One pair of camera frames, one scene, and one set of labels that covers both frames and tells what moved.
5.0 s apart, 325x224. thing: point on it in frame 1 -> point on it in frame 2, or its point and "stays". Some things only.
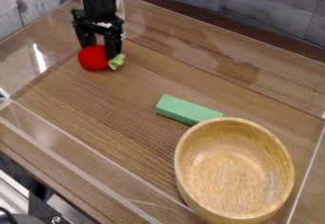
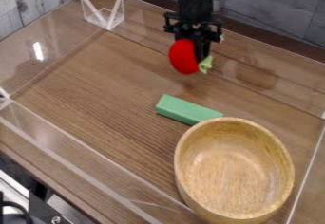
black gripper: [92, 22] -> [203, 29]
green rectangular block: [185, 110] stays
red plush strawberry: [94, 60] -> [184, 56]
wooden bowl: [235, 168] stays
